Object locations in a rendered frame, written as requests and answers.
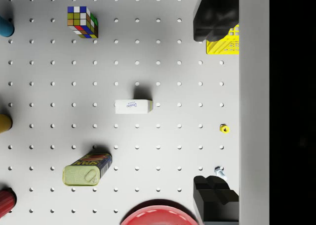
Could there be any flat-sided can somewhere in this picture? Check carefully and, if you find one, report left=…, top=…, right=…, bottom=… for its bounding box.
left=62, top=152, right=113, bottom=187

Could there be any bolt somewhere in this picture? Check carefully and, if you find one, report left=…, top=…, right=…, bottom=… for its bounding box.
left=214, top=166, right=228, bottom=182

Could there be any blue mug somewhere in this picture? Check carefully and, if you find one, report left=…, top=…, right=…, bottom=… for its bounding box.
left=0, top=15, right=15, bottom=38

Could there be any puzzle cube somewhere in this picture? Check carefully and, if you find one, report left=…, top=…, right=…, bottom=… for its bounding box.
left=67, top=6, right=99, bottom=39

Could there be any yellow and white box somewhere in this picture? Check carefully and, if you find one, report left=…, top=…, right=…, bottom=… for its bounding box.
left=115, top=99, right=154, bottom=115

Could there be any yellow mug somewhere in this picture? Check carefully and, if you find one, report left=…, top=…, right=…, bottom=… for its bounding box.
left=0, top=114, right=13, bottom=134

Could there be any red mug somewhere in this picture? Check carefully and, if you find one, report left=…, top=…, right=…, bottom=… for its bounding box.
left=0, top=187, right=17, bottom=218

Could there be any red plate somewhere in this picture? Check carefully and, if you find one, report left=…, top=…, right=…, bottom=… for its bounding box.
left=120, top=199, right=199, bottom=225

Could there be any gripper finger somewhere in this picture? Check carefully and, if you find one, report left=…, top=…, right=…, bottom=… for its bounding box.
left=193, top=175, right=239, bottom=223
left=193, top=0, right=239, bottom=43

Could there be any yellow basket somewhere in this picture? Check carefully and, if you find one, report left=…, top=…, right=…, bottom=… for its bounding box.
left=206, top=24, right=239, bottom=55

